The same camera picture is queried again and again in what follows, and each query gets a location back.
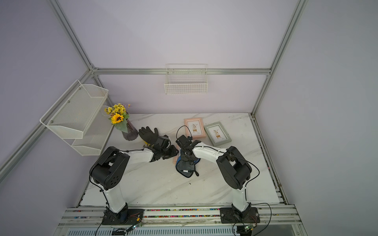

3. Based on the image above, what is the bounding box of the white wire wall basket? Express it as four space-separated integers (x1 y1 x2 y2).
164 64 208 95

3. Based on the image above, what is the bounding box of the blue microfibre cloth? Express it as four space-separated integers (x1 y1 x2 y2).
175 158 200 178

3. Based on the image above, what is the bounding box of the aluminium enclosure frame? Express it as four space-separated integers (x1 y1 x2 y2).
0 0 309 204

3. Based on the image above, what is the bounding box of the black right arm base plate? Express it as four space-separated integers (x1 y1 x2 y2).
220 202 260 224

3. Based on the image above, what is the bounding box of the dark glass vase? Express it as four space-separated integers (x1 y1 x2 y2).
122 121 139 141

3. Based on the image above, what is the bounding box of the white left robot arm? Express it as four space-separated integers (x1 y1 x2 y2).
89 135 179 225

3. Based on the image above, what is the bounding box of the aluminium front rail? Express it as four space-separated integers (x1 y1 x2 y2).
54 204 307 236

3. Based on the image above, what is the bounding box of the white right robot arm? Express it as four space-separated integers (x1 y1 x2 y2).
175 135 252 219

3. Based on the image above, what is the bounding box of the pink picture frame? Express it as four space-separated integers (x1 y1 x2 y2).
172 144 180 165
184 118 206 139

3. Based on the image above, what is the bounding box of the sunflower bouquet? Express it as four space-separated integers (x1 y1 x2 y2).
104 103 130 133

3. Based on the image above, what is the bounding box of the green picture frame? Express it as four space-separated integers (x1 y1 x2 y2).
204 122 232 147

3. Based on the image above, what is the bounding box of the white mesh wall shelf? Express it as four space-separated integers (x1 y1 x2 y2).
40 80 113 156

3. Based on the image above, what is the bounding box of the black yellow work glove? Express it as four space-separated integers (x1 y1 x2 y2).
138 126 159 145

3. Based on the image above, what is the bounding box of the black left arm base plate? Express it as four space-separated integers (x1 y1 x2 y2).
102 204 145 225

